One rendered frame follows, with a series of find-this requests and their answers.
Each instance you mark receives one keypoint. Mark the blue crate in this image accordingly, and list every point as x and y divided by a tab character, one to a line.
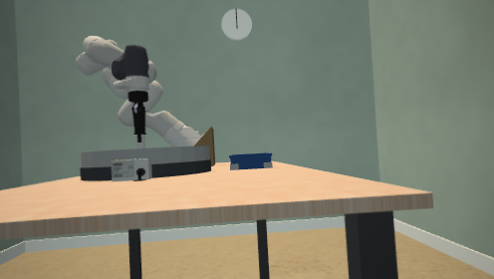
250	161

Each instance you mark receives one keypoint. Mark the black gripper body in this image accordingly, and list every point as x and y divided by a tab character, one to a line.
138	97

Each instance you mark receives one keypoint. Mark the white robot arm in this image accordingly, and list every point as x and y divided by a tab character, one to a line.
102	55

